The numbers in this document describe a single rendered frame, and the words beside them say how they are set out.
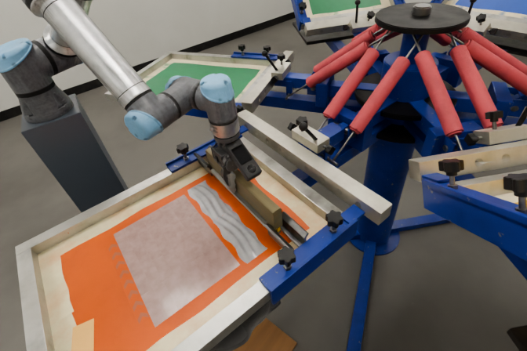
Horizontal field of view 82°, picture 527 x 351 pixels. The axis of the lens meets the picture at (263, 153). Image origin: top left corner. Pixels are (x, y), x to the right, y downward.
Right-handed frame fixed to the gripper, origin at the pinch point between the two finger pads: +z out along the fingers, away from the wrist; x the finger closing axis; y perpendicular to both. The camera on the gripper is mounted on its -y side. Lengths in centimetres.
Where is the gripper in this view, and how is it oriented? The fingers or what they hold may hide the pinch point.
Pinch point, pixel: (241, 186)
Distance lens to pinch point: 93.1
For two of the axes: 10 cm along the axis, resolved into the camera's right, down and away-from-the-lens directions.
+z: 0.9, 7.6, 6.4
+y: -6.1, -4.7, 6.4
